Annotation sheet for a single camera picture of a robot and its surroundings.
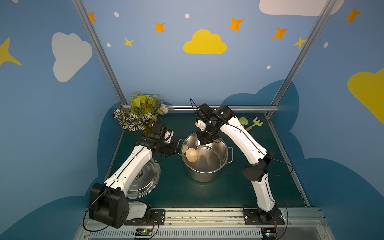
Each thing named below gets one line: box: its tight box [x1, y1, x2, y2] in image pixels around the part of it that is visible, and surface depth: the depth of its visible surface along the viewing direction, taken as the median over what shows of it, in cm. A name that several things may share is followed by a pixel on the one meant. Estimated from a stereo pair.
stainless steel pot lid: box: [126, 158, 161, 199], surface depth 86 cm
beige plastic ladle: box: [185, 145, 206, 163], surface depth 97 cm
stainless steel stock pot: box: [177, 132, 234, 182], surface depth 90 cm
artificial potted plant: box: [113, 92, 169, 137], surface depth 95 cm
